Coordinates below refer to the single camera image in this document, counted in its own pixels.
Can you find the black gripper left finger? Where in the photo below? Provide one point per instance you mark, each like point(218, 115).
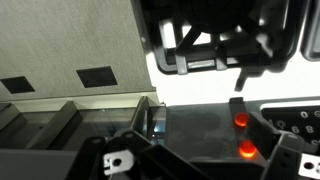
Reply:
point(130, 153)

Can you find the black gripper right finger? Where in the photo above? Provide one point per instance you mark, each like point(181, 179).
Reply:
point(282, 150)

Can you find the black stove keypad panel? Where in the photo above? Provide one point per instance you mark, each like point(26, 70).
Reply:
point(301, 120)

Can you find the lower orange stove button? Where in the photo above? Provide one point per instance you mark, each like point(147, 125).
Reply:
point(247, 149)

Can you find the orange stove button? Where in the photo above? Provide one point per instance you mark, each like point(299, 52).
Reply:
point(247, 149)
point(241, 119)

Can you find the upper orange stove button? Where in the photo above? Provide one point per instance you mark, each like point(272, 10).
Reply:
point(241, 119)

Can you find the white toy stove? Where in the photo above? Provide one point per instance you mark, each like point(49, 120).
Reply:
point(200, 106)

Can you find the black stove burner grate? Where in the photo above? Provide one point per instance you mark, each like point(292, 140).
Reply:
point(189, 36)

